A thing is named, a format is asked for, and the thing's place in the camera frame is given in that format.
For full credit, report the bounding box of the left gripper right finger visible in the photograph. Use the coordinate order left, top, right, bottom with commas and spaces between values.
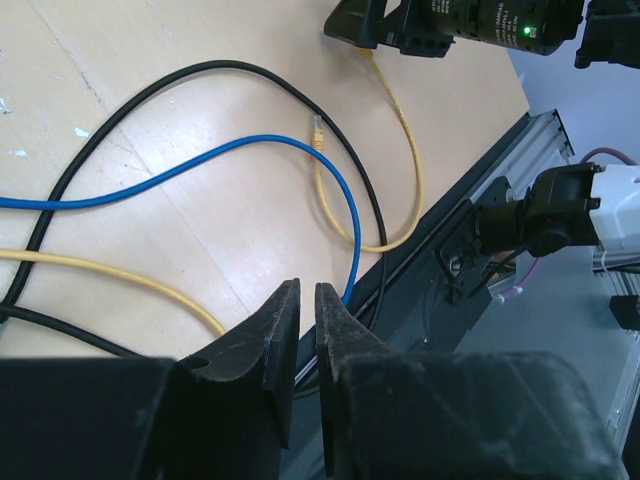
315, 283, 389, 475

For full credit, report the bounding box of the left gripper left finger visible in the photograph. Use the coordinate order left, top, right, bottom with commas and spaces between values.
179, 278, 300, 448

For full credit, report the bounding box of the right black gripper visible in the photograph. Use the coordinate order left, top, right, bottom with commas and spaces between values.
323, 0, 583, 56

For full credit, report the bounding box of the yellow ethernet cable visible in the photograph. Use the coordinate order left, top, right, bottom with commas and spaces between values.
309, 48, 426, 253
0, 247, 227, 336

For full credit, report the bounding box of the black ethernet cable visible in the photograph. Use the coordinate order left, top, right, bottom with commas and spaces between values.
0, 59, 389, 359

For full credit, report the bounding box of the blue ethernet cable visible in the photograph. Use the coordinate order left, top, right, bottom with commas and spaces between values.
0, 133, 363, 309

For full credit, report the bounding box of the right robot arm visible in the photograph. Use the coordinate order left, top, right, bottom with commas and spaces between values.
324, 1, 639, 257

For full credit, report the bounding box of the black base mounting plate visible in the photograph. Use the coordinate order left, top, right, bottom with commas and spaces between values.
294, 112, 536, 396

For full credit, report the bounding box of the aluminium frame rail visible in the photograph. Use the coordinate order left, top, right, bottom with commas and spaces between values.
470, 110, 574, 202

